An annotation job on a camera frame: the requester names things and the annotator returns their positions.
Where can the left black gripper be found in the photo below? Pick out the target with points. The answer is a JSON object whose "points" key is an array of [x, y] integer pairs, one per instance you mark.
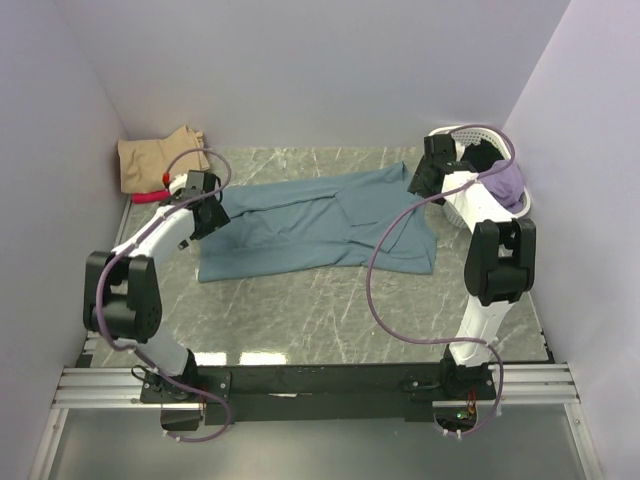
{"points": [[219, 219]]}

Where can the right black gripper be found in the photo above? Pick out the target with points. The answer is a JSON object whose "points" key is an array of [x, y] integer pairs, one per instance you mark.
{"points": [[416, 184]]}

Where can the blue t shirt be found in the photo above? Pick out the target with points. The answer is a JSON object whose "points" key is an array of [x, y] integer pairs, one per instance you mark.
{"points": [[346, 220]]}

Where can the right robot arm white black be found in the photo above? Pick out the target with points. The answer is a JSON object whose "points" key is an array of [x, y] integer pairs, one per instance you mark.
{"points": [[500, 263]]}

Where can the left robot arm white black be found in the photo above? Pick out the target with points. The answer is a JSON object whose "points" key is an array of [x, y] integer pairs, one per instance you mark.
{"points": [[122, 299]]}

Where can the white plastic laundry basket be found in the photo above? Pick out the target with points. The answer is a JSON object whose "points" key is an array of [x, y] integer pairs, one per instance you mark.
{"points": [[465, 137]]}

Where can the black t shirt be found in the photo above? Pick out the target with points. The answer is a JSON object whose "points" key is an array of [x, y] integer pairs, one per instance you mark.
{"points": [[482, 156]]}

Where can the folded pink t shirt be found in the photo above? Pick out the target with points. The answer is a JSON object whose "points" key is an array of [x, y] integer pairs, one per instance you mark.
{"points": [[151, 197]]}

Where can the purple t shirt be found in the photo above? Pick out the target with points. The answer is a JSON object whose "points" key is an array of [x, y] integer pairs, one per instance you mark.
{"points": [[506, 184]]}

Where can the folded beige t shirt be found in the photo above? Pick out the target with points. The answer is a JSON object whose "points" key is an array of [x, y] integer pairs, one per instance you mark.
{"points": [[143, 162]]}

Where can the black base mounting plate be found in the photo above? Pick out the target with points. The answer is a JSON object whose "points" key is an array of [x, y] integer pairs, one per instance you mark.
{"points": [[331, 392]]}

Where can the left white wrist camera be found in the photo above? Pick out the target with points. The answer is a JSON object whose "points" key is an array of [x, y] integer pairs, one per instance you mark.
{"points": [[174, 183]]}

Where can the aluminium rail frame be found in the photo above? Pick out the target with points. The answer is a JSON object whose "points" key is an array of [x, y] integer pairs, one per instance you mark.
{"points": [[99, 428]]}

